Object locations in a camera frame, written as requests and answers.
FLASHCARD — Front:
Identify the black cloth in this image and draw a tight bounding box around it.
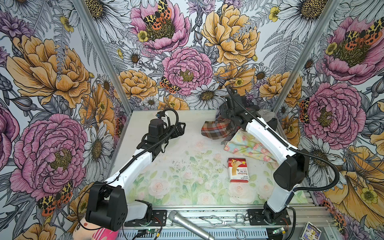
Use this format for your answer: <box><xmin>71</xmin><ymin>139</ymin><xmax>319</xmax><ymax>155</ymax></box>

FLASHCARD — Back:
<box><xmin>219</xmin><ymin>101</ymin><xmax>261</xmax><ymax>131</ymax></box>

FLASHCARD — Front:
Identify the silver microphone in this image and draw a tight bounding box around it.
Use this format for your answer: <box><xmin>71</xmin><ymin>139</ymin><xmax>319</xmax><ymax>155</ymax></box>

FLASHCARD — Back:
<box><xmin>168</xmin><ymin>211</ymin><xmax>215</xmax><ymax>240</ymax></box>

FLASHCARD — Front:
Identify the red bandage box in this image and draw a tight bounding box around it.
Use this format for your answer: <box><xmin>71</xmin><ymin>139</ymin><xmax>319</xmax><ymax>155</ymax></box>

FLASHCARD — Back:
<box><xmin>228</xmin><ymin>158</ymin><xmax>250</xmax><ymax>183</ymax></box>

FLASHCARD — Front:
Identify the colourful card box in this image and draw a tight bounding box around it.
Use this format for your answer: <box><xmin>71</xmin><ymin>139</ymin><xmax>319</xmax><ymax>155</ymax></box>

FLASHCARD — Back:
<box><xmin>299</xmin><ymin>222</ymin><xmax>322</xmax><ymax>240</ymax></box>

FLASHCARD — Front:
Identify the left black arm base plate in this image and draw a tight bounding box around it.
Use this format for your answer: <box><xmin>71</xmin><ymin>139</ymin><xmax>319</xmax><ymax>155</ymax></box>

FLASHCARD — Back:
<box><xmin>124</xmin><ymin>210</ymin><xmax>168</xmax><ymax>227</ymax></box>

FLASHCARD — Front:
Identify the right black corrugated cable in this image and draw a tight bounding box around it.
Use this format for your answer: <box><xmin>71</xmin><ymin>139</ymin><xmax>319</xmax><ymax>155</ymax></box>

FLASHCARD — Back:
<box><xmin>227</xmin><ymin>86</ymin><xmax>340</xmax><ymax>193</ymax></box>

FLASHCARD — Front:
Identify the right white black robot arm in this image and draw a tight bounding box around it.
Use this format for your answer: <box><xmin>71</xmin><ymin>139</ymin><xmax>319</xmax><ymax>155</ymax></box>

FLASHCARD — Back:
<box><xmin>220</xmin><ymin>86</ymin><xmax>309</xmax><ymax>225</ymax></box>

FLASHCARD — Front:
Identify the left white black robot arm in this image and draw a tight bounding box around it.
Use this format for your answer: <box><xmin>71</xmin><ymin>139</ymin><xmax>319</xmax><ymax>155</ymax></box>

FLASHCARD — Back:
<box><xmin>85</xmin><ymin>109</ymin><xmax>186</xmax><ymax>232</ymax></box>

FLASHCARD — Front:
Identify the pastel floral cloth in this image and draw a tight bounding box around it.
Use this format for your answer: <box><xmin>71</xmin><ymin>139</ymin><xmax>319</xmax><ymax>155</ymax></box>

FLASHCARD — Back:
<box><xmin>224</xmin><ymin>130</ymin><xmax>277</xmax><ymax>163</ymax></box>

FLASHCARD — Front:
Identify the metal wire hanger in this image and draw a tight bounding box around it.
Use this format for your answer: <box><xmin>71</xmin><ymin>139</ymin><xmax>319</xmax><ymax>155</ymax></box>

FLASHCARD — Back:
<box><xmin>199</xmin><ymin>215</ymin><xmax>247</xmax><ymax>240</ymax></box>

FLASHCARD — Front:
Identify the red plaid cloth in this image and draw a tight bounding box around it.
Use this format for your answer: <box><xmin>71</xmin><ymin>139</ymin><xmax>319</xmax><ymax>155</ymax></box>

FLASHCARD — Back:
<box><xmin>201</xmin><ymin>116</ymin><xmax>239</xmax><ymax>140</ymax></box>

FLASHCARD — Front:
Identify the grey cloth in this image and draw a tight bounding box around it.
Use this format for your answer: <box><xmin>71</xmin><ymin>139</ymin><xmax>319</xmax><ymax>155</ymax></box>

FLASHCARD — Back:
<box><xmin>258</xmin><ymin>109</ymin><xmax>276</xmax><ymax>122</ymax></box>

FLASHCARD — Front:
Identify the pink plush doll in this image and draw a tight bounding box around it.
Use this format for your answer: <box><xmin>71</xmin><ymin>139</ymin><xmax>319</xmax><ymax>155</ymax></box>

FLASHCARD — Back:
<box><xmin>73</xmin><ymin>218</ymin><xmax>119</xmax><ymax>240</ymax></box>

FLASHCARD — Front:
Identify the black corrugated cable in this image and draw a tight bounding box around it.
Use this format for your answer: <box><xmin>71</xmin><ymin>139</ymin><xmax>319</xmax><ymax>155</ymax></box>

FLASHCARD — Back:
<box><xmin>227</xmin><ymin>86</ymin><xmax>340</xmax><ymax>193</ymax></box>
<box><xmin>77</xmin><ymin>107</ymin><xmax>180</xmax><ymax>231</ymax></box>

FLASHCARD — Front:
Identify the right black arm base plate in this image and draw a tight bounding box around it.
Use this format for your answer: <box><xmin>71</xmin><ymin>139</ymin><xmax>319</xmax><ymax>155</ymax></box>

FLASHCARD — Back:
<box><xmin>247</xmin><ymin>209</ymin><xmax>291</xmax><ymax>226</ymax></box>

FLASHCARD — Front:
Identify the left black corrugated cable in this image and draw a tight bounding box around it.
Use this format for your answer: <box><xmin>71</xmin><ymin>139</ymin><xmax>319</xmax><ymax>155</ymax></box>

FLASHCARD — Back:
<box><xmin>77</xmin><ymin>107</ymin><xmax>180</xmax><ymax>231</ymax></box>

